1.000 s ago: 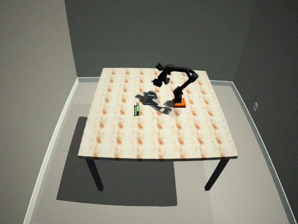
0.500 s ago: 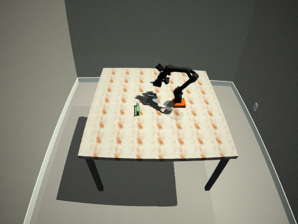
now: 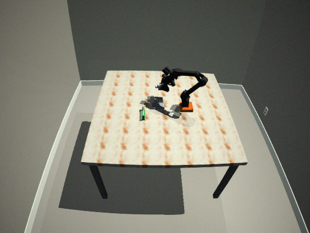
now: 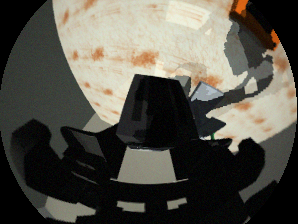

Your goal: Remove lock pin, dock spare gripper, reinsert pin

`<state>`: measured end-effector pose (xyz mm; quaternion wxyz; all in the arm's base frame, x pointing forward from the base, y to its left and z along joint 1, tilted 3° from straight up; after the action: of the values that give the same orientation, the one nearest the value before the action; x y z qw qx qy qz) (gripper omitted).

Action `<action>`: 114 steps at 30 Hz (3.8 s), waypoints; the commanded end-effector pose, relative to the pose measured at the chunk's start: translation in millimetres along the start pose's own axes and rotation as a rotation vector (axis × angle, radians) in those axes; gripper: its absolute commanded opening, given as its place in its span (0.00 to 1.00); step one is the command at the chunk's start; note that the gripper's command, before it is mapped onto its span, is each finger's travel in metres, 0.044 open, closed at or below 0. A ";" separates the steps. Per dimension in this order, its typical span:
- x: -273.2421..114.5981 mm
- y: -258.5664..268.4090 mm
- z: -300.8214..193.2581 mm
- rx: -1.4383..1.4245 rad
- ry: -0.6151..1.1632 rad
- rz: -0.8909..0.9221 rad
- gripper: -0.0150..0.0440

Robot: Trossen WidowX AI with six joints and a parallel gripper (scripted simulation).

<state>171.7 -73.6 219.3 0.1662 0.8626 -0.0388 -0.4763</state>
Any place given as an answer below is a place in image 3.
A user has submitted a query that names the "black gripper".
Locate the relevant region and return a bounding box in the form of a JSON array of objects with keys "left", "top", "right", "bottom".
[{"left": 160, "top": 74, "right": 173, "bottom": 92}]

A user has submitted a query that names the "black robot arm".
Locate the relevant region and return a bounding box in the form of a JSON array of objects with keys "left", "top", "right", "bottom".
[{"left": 162, "top": 66, "right": 208, "bottom": 107}]

